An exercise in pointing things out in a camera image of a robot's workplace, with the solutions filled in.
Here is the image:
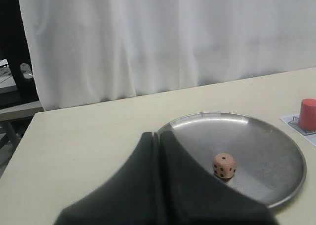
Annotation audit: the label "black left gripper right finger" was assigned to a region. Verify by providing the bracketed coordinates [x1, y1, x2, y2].
[159, 131, 278, 225]

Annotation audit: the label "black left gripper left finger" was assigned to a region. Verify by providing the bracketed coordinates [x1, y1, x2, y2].
[55, 132, 163, 225]

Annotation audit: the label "wooden die black pips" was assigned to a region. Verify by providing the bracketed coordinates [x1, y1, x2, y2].
[212, 153, 237, 179]

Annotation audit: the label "red cylinder game piece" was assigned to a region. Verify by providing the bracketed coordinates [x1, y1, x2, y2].
[298, 98, 316, 131]

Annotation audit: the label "round steel plate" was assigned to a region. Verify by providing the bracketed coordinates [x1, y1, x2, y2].
[160, 112, 307, 208]

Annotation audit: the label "paper number game board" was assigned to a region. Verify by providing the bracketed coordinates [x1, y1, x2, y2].
[280, 114, 316, 146]

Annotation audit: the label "white curtain backdrop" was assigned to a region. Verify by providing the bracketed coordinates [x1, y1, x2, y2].
[19, 0, 316, 110]

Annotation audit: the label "grey side table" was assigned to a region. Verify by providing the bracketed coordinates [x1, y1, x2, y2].
[0, 59, 43, 147]

